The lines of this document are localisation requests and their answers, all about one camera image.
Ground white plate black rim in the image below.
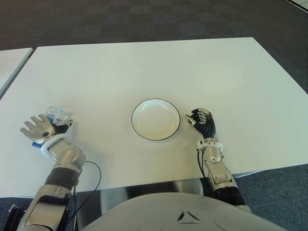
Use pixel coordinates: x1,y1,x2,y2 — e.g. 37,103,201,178
131,99,181,141

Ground white side table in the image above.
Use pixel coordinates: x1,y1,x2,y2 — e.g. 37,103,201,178
0,47,34,97

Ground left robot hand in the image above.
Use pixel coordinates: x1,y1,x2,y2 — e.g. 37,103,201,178
20,115,74,145

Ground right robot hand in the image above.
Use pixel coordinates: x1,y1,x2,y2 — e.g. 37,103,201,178
185,108,217,139

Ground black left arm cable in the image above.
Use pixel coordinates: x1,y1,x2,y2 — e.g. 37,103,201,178
68,160,102,218

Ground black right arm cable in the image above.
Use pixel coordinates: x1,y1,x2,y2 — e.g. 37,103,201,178
197,148,210,179

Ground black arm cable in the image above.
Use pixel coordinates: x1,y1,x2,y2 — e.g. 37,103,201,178
197,148,210,179
68,160,102,218

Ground clear water bottle blue cap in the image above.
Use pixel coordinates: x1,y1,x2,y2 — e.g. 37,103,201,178
32,106,73,148

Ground silver robot torso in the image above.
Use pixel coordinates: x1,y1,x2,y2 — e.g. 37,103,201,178
77,179,289,231

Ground black equipment silver knob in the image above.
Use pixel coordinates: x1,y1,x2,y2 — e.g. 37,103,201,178
6,204,27,231

